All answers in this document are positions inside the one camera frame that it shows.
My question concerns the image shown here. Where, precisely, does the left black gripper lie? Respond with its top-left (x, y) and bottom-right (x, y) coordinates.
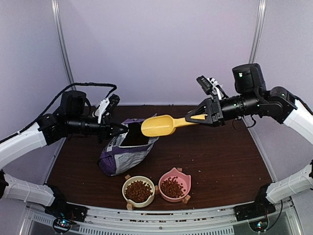
top-left (67, 115), bottom-right (129, 144)

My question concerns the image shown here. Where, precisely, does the purple puppy food bag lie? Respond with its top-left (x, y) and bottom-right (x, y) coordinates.
top-left (97, 118), bottom-right (158, 176)

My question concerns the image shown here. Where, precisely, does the yellow plastic scoop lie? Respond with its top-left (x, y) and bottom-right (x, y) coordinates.
top-left (141, 115), bottom-right (198, 137)

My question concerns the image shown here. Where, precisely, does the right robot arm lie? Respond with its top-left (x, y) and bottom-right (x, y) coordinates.
top-left (185, 63), bottom-right (313, 216)

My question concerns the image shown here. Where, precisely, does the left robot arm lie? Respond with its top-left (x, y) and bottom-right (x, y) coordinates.
top-left (0, 91), bottom-right (128, 217)

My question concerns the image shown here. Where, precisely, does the cream pet bowl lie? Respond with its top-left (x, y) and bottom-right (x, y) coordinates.
top-left (122, 176), bottom-right (156, 210)

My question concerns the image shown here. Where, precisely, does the brown kibble pet food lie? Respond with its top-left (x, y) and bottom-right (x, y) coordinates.
top-left (125, 181), bottom-right (153, 203)

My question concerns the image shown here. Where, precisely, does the pink cat-ear pet bowl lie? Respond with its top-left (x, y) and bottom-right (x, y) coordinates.
top-left (158, 167), bottom-right (191, 204)

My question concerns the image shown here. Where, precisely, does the wooden block front left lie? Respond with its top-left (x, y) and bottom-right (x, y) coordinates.
top-left (127, 203), bottom-right (134, 211)

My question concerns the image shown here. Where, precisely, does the kibble in pink bowl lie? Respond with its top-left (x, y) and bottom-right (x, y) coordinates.
top-left (160, 176), bottom-right (186, 198)

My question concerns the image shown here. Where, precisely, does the wooden block front right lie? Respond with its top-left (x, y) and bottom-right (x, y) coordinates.
top-left (182, 194), bottom-right (191, 204)

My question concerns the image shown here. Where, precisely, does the left circuit board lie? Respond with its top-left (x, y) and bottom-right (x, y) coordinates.
top-left (52, 218), bottom-right (72, 234)

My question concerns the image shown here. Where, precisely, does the circuit board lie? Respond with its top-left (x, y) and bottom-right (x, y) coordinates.
top-left (52, 218), bottom-right (72, 234)
top-left (249, 218), bottom-right (269, 233)

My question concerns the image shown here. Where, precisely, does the right circuit board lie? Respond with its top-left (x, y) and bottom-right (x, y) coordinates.
top-left (249, 218), bottom-right (269, 233)

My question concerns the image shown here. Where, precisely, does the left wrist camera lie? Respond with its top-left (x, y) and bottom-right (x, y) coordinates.
top-left (92, 94), bottom-right (120, 124)

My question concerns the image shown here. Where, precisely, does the left black braided cable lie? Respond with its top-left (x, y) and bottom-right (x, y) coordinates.
top-left (4, 82), bottom-right (117, 140)

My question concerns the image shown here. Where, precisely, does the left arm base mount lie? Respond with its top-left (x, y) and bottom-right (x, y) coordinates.
top-left (44, 185), bottom-right (88, 222)

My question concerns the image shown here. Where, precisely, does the front aluminium rail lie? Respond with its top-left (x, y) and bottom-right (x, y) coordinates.
top-left (19, 190), bottom-right (304, 235)

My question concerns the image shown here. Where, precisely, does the right aluminium frame post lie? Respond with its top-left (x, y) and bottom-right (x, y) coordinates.
top-left (248, 0), bottom-right (267, 63)

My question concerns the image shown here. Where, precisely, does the aluminium frame post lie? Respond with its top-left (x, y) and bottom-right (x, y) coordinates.
top-left (248, 0), bottom-right (267, 63)
top-left (51, 0), bottom-right (74, 84)

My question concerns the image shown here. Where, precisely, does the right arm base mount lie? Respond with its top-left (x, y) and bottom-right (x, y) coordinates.
top-left (234, 184), bottom-right (276, 221)

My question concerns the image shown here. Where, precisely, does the left aluminium frame post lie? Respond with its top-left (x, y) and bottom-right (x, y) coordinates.
top-left (51, 0), bottom-right (74, 84)

